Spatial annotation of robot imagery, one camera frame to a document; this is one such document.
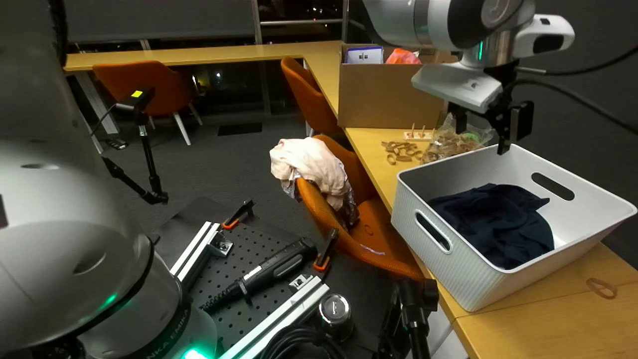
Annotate small wooden pegs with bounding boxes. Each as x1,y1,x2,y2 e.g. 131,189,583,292
404,123,430,143

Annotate purple checkered cloth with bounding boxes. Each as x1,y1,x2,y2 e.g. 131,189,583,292
280,173,364,230

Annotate black coiled cable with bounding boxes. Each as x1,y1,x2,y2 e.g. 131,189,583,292
264,322,356,359

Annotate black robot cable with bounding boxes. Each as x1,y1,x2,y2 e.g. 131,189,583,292
514,41,638,137

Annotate black handheld tool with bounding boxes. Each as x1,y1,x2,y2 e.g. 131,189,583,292
199,238,316,314

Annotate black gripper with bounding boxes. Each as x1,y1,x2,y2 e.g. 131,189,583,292
450,59,536,157

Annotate orange black clamp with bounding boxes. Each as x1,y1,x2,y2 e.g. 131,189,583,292
310,228,338,274
219,197,256,232

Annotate clear plastic bag of bands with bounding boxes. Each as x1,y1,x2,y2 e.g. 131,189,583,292
430,107,498,157

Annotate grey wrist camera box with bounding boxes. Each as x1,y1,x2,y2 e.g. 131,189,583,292
408,59,504,115

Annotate orange chair white legs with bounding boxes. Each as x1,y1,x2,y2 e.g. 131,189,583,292
89,59,205,147

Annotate purple white packet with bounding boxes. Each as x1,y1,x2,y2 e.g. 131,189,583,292
344,45,386,65

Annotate camera tripod with green light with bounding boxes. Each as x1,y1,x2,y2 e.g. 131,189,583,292
81,87,169,205

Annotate long aluminium rail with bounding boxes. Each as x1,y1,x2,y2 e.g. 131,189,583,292
217,274,332,359

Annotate short aluminium rail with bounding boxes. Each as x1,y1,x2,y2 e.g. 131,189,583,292
167,218,235,280

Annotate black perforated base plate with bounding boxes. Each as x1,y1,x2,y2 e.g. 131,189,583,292
155,195,334,354

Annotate single rubber band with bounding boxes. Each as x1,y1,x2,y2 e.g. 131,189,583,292
583,276,617,300

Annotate orange chair with cloths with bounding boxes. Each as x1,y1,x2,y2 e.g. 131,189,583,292
294,133,426,282

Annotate white plastic basket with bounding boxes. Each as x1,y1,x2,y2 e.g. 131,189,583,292
388,141,638,314

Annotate brown cardboard box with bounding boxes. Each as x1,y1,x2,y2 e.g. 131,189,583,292
336,41,468,129

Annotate pile of loose rubber bands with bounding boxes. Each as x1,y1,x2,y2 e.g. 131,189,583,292
378,137,440,167

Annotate silver round button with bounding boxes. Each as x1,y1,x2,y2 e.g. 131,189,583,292
316,292,354,328

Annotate black tripod stand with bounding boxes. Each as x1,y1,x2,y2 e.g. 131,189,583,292
376,276,440,359

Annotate orange packet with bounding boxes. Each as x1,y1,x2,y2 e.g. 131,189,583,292
384,45,422,65

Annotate navy blue cloth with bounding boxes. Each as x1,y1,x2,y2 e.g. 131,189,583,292
426,183,556,270

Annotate pink cloth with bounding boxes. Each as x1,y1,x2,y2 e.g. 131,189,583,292
266,135,350,211

